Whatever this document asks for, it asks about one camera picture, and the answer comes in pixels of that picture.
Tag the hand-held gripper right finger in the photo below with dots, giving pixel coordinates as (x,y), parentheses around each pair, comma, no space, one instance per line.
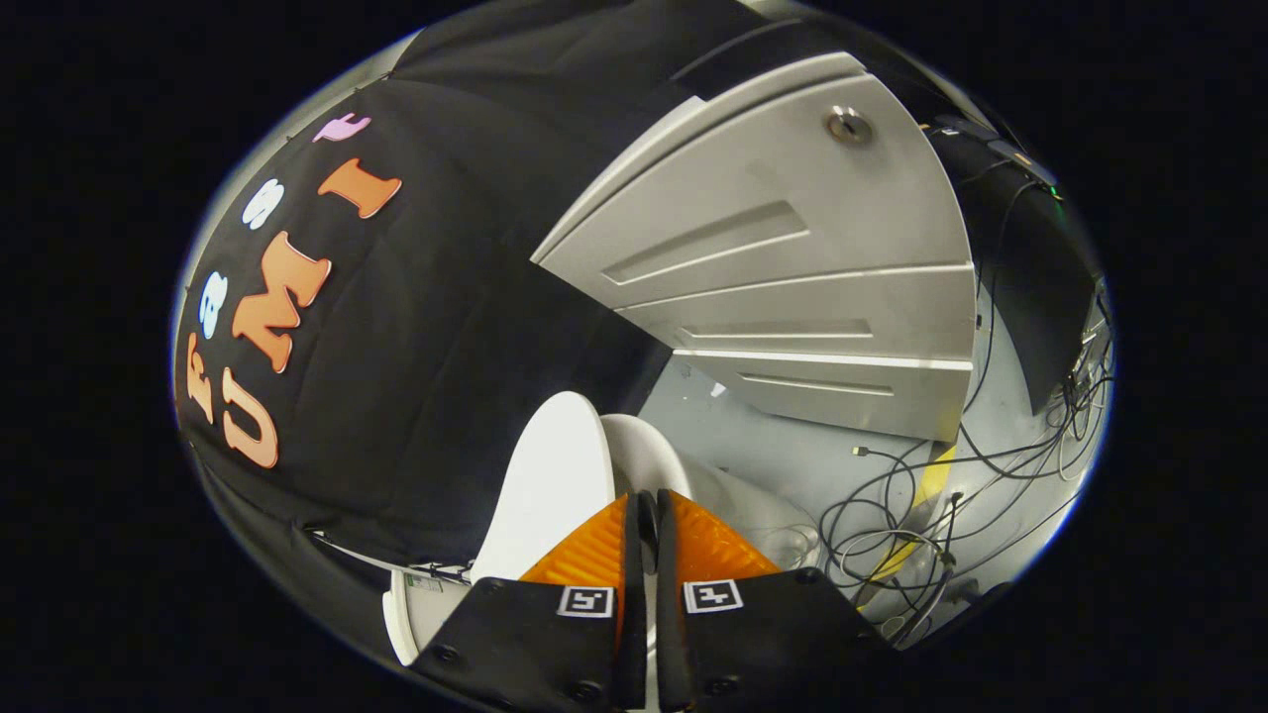
(763,634)

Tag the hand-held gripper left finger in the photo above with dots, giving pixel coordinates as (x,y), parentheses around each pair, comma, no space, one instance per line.
(535,634)

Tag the white toilet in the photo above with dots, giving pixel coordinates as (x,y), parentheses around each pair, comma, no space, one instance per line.
(649,451)

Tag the yellow floor tape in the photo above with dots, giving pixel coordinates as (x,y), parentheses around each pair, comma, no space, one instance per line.
(936,480)

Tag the black backdrop cloth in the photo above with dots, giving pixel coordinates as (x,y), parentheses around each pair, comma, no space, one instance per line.
(446,347)

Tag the grey drawer cabinet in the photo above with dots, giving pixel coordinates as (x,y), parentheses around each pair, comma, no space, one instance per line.
(792,218)

